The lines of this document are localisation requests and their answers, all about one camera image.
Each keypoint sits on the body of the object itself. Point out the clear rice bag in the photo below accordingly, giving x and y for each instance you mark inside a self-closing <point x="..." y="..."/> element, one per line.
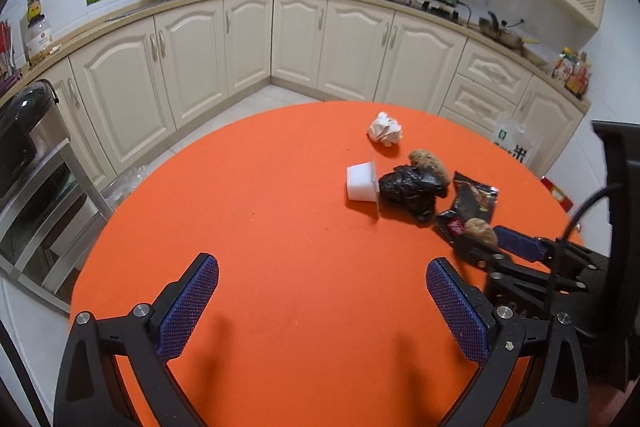
<point x="515" y="142"/>

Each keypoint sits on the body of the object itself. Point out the white crumpled paper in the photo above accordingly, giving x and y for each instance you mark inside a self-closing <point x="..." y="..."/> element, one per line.
<point x="385" y="129"/>

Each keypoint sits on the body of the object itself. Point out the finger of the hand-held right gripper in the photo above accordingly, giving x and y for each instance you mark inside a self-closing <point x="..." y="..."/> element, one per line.
<point x="520" y="243"/>
<point x="480" y="252"/>

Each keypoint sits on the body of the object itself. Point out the large clear jar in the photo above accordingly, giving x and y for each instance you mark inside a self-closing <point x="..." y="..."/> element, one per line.
<point x="37" y="42"/>

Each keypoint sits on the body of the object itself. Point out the clear plastic floor bag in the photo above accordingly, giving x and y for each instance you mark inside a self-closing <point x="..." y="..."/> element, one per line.
<point x="125" y="184"/>

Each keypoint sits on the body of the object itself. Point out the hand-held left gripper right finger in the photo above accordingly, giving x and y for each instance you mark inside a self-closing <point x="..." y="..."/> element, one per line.
<point x="457" y="312"/>

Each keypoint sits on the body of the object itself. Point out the black plastic bag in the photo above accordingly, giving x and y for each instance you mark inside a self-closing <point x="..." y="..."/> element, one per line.
<point x="407" y="192"/>

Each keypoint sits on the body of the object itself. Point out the cream kitchen base cabinets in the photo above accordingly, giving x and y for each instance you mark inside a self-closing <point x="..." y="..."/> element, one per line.
<point x="200" y="57"/>

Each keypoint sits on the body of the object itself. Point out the small brown spongy lump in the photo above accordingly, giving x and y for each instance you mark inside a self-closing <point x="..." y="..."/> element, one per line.
<point x="479" y="229"/>

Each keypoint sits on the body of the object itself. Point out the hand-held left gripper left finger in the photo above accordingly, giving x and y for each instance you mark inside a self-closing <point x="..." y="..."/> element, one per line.
<point x="187" y="307"/>

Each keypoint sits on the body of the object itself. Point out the condiment bottles on counter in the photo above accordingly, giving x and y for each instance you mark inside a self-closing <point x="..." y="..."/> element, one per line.
<point x="572" y="72"/>

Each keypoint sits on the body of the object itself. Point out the dark snack wrapper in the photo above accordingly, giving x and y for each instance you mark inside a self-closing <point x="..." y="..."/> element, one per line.
<point x="472" y="202"/>

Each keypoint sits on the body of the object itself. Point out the large brown spongy lump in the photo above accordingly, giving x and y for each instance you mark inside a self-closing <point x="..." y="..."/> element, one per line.
<point x="430" y="163"/>

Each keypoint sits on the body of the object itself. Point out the white plastic cup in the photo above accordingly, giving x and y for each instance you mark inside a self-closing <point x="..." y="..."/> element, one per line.
<point x="361" y="182"/>

